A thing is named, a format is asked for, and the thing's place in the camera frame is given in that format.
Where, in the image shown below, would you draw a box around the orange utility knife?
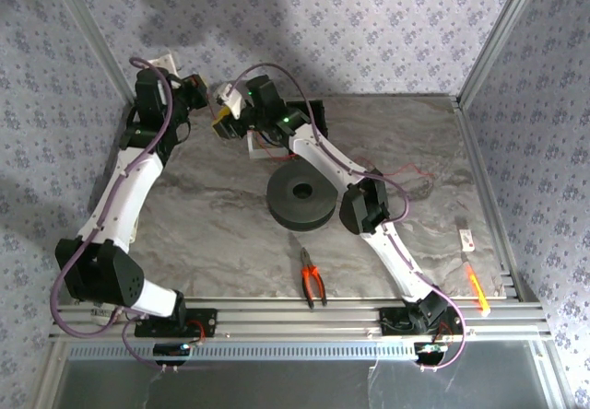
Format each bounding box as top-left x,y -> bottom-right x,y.
461,251 -> 493,317

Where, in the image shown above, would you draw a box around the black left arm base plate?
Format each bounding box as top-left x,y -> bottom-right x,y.
134,308 -> 218,338

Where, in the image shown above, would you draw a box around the grey metal panel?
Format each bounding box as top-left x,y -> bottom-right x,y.
55,342 -> 561,409

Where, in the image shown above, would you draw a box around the black cable spool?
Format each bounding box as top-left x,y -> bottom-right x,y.
265,160 -> 338,232

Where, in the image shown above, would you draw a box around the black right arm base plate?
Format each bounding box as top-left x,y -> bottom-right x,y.
380,306 -> 465,337

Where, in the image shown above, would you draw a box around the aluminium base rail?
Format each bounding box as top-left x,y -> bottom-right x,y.
48,296 -> 553,340

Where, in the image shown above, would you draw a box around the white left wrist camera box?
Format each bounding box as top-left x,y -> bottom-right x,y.
147,49 -> 182,75

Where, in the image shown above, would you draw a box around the black open box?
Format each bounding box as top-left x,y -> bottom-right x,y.
285,99 -> 329,140

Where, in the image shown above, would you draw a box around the aluminium frame post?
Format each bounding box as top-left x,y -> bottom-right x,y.
457,0 -> 548,107
45,0 -> 140,104

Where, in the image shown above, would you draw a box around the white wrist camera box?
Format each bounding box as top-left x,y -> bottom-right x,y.
216,81 -> 244,121
147,49 -> 182,75

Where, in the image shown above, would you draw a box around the white open box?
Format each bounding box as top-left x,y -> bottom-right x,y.
247,129 -> 299,162

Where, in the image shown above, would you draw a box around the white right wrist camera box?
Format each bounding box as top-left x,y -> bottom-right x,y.
216,81 -> 244,121

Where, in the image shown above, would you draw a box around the grey slotted cable duct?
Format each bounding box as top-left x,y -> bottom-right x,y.
64,340 -> 419,363

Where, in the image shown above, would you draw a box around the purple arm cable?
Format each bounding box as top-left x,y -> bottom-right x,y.
227,62 -> 467,374
49,56 -> 207,374

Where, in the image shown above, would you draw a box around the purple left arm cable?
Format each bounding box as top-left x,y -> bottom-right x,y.
49,56 -> 207,374

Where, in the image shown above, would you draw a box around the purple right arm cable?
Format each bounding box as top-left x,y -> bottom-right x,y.
227,62 -> 467,374

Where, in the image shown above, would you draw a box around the orange handled pliers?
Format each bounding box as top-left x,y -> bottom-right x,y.
299,247 -> 329,310

